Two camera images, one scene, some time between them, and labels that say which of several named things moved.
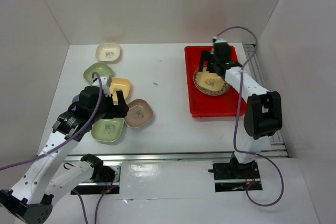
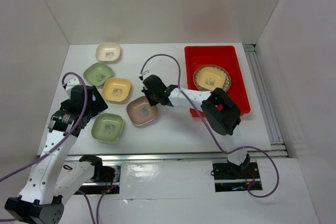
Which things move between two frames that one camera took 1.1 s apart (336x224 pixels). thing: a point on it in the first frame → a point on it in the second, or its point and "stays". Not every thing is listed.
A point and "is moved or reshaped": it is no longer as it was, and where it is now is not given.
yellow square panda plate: x=119 y=84 stays
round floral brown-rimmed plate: x=225 y=87 stays
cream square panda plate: x=107 y=52 stays
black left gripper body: x=108 y=110 → x=97 y=106
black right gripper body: x=213 y=62 → x=152 y=96
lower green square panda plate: x=107 y=129 stays
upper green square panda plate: x=102 y=68 stays
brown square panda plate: x=140 y=114 is moved or reshaped
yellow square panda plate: x=209 y=81 stays
